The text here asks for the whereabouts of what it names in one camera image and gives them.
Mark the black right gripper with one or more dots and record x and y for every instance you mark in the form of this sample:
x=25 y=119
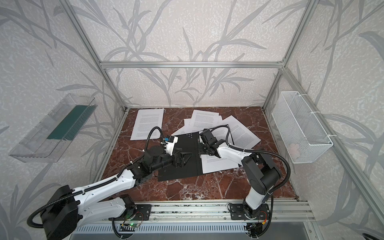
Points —
x=205 y=147

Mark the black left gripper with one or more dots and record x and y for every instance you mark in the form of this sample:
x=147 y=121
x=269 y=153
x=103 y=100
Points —
x=175 y=158

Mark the white printed paper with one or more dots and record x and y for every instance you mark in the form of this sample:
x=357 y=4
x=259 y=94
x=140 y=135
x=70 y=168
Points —
x=211 y=164
x=204 y=120
x=240 y=135
x=146 y=120

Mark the blue and black file folder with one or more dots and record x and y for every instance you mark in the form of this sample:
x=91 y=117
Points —
x=187 y=143

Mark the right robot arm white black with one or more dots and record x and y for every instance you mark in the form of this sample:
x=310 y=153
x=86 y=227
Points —
x=261 y=170

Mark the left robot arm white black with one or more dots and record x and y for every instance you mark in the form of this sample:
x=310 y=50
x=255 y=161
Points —
x=70 y=208

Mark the white paper under centre stack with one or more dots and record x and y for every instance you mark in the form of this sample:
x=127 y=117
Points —
x=186 y=129

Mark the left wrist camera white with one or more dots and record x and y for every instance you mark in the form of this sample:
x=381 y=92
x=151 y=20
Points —
x=169 y=144

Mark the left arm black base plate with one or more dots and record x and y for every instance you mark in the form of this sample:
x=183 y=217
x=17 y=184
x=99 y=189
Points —
x=137 y=213

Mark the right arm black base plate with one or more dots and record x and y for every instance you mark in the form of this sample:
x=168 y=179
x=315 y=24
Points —
x=244 y=212

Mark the left electronics board with wires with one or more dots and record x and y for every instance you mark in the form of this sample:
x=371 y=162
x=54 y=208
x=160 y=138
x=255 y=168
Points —
x=123 y=226

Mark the electronics board with wires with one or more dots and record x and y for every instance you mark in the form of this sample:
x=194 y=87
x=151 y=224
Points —
x=123 y=226
x=256 y=230

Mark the white wire mesh basket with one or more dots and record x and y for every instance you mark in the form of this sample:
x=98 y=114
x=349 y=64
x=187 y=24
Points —
x=298 y=124

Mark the right electronics board with wires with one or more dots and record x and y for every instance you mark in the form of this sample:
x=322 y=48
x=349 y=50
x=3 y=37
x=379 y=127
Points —
x=256 y=230

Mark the aluminium front rail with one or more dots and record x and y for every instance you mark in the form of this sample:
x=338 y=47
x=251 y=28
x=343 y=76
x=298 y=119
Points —
x=210 y=211

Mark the clear plastic wall tray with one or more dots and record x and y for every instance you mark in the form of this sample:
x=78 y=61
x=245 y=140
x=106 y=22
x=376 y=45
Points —
x=48 y=140

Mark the aluminium cage frame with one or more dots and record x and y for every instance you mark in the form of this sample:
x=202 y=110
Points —
x=355 y=173

